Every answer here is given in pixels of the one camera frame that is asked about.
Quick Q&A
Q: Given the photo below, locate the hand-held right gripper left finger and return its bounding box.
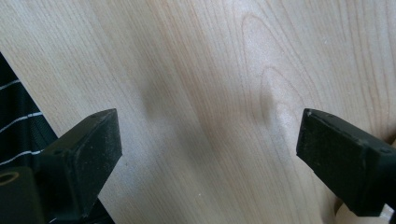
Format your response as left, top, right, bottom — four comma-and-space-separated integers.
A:
33, 107, 123, 222

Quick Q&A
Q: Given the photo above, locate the black white-striped clothing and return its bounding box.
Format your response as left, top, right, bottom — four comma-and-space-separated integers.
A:
0, 51, 116, 224

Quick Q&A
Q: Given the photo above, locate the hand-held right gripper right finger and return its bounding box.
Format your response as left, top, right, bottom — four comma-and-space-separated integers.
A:
295, 107, 396, 217

